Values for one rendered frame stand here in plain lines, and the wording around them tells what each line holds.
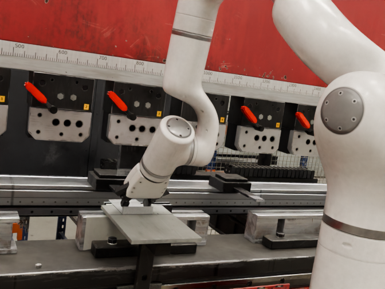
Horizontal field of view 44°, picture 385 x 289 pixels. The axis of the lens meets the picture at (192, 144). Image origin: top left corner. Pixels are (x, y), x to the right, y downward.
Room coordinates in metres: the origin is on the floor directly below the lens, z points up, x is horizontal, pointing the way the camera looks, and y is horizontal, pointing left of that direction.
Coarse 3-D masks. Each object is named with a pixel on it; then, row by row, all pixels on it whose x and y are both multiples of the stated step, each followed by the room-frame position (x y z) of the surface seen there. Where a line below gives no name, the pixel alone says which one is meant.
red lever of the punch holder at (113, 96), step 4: (108, 92) 1.19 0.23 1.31; (112, 92) 1.19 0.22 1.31; (108, 96) 1.20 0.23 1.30; (112, 96) 1.19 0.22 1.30; (116, 96) 1.19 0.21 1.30; (112, 100) 1.20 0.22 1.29; (116, 100) 1.19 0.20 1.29; (120, 100) 1.20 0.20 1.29; (116, 104) 1.20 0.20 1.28; (120, 104) 1.20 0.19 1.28; (124, 104) 1.21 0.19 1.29; (120, 108) 1.20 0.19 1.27; (124, 108) 1.20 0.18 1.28; (128, 112) 1.21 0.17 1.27; (128, 116) 1.22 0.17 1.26; (132, 116) 1.21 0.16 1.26
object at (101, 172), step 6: (90, 174) 1.52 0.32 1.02; (96, 174) 1.49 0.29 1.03; (102, 174) 1.47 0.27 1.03; (108, 174) 1.48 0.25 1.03; (114, 174) 1.49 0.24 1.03; (90, 180) 1.51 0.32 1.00; (96, 180) 1.45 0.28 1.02; (102, 180) 1.45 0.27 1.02; (108, 180) 1.46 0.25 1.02; (114, 180) 1.47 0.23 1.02; (120, 180) 1.48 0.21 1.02; (96, 186) 1.45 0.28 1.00; (102, 186) 1.46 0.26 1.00; (108, 186) 1.46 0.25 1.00; (114, 186) 1.45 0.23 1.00; (114, 192) 1.41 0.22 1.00; (120, 198) 1.35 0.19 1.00; (132, 198) 1.34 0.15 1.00
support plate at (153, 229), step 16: (112, 208) 1.24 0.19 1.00; (160, 208) 1.30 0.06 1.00; (128, 224) 1.13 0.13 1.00; (144, 224) 1.14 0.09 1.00; (160, 224) 1.16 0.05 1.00; (176, 224) 1.18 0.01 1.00; (128, 240) 1.04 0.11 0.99; (144, 240) 1.03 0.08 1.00; (160, 240) 1.05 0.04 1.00; (176, 240) 1.07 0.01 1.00; (192, 240) 1.09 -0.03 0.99
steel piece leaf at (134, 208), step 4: (112, 204) 1.27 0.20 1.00; (116, 204) 1.27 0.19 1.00; (132, 204) 1.30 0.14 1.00; (136, 204) 1.30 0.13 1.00; (140, 204) 1.31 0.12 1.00; (116, 208) 1.24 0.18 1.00; (120, 208) 1.24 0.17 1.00; (124, 208) 1.20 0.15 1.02; (128, 208) 1.20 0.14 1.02; (132, 208) 1.21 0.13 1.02; (136, 208) 1.21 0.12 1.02; (140, 208) 1.22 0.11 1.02; (144, 208) 1.22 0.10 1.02; (148, 208) 1.23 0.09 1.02; (152, 208) 1.23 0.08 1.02; (120, 212) 1.21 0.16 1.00; (124, 212) 1.20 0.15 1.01; (128, 212) 1.20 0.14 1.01; (132, 212) 1.21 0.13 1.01; (136, 212) 1.21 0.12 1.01; (140, 212) 1.22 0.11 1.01; (144, 212) 1.22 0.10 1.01; (148, 212) 1.23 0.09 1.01; (152, 212) 1.23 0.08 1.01
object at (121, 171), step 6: (120, 150) 1.28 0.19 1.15; (126, 150) 1.29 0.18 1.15; (132, 150) 1.29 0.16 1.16; (138, 150) 1.30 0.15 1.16; (144, 150) 1.31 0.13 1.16; (120, 156) 1.28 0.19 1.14; (126, 156) 1.29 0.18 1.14; (132, 156) 1.30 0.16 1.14; (138, 156) 1.30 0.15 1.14; (120, 162) 1.28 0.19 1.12; (126, 162) 1.29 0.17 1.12; (132, 162) 1.30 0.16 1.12; (138, 162) 1.30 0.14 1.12; (120, 168) 1.28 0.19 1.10; (126, 168) 1.29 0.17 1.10; (132, 168) 1.30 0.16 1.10; (120, 174) 1.29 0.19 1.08; (126, 174) 1.30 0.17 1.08
